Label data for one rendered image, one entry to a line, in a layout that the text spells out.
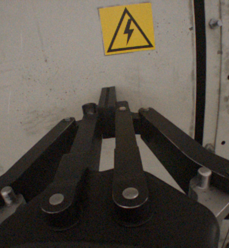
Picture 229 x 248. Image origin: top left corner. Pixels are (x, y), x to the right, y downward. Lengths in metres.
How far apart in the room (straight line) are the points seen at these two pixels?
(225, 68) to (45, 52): 0.24
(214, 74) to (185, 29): 0.10
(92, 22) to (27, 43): 0.08
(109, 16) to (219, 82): 0.18
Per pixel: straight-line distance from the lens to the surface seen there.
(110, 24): 0.22
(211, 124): 0.33
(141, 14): 0.22
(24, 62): 0.25
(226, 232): 0.56
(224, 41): 0.30
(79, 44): 0.23
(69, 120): 0.16
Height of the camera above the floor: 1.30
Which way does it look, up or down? 24 degrees down
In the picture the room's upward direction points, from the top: 8 degrees counter-clockwise
